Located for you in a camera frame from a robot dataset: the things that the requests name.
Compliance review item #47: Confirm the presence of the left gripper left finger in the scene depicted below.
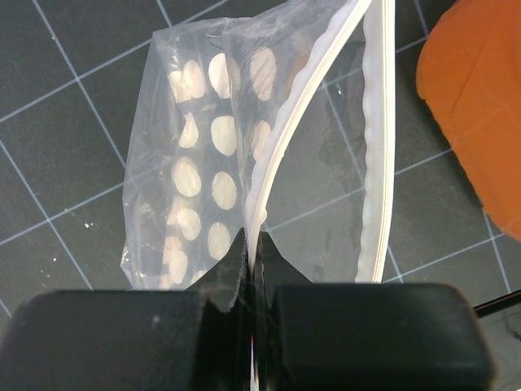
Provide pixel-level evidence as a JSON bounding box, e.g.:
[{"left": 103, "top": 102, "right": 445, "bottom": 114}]
[{"left": 1, "top": 231, "right": 249, "bottom": 390}]

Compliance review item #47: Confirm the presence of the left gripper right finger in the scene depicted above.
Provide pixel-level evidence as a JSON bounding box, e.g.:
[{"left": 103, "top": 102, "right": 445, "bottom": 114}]
[{"left": 254, "top": 233, "right": 496, "bottom": 390}]

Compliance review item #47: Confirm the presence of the clear polka dot zip bag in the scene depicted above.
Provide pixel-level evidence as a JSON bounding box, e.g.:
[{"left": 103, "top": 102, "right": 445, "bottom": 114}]
[{"left": 120, "top": 1, "right": 396, "bottom": 290}]

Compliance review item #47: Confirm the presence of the orange plastic basket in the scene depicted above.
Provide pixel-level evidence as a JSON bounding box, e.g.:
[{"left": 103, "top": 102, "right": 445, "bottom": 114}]
[{"left": 416, "top": 1, "right": 520, "bottom": 239}]

